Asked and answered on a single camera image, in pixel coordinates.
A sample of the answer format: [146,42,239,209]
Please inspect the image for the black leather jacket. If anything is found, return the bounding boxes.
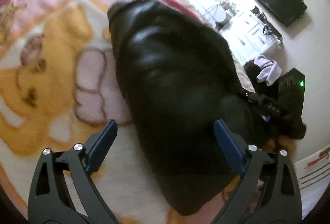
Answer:
[107,0,306,216]

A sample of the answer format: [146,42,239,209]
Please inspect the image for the lavender cloth on chair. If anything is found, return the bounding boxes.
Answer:
[253,55,282,86]

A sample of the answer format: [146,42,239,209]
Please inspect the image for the white drawer cabinet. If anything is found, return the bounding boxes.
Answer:
[219,11,281,65]

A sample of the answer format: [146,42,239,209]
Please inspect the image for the pink bear print blanket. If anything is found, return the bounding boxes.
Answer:
[0,0,233,224]

